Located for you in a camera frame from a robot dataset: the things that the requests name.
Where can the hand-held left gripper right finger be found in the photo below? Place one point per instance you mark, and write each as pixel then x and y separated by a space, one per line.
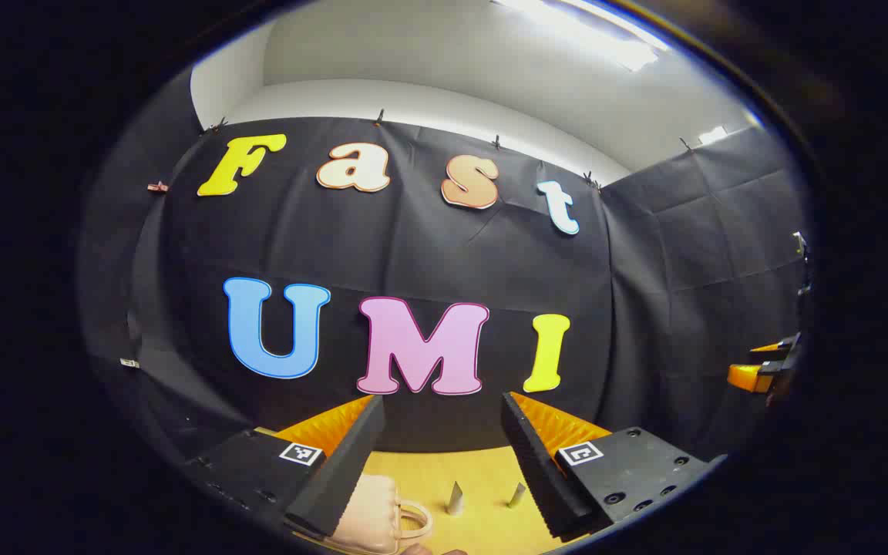
pixel 538 472

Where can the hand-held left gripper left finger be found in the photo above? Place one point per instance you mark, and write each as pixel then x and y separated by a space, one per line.
pixel 342 472

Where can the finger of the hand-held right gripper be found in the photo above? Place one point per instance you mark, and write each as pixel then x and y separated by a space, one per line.
pixel 745 378
pixel 774 347

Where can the grey tube with green cap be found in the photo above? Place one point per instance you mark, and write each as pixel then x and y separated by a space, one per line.
pixel 516 496

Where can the pink suitcase with black lining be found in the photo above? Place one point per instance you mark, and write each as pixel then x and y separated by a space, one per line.
pixel 371 510

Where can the white tube with barcode label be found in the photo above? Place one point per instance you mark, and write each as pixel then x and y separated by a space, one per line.
pixel 455 501

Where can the small ceiling light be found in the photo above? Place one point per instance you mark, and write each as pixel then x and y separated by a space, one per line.
pixel 712 136

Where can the black backdrop cloth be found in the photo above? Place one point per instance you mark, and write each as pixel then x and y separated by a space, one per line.
pixel 413 254

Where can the pink clip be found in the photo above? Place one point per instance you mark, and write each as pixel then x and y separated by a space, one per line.
pixel 157 186

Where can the ceiling light panel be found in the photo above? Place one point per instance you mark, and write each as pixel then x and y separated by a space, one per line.
pixel 606 35

